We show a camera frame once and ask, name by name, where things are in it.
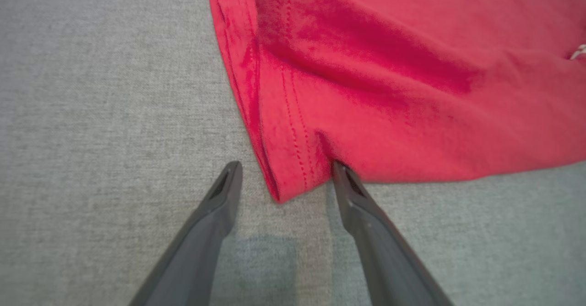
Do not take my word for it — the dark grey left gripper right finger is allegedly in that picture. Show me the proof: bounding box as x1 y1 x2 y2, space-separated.
330 160 454 306

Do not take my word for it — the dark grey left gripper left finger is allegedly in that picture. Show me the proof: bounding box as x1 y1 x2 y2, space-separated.
128 160 244 306

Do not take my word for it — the red jersey with striped trim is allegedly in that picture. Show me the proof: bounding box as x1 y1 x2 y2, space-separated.
205 0 586 205

